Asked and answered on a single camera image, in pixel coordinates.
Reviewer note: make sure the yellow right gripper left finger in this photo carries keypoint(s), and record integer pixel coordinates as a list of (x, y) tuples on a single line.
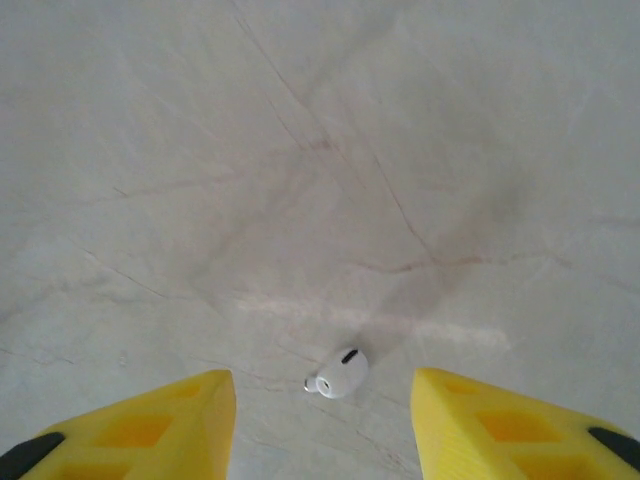
[(150, 435)]

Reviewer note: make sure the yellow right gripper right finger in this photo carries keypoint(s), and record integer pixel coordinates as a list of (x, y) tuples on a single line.
[(500, 430)]

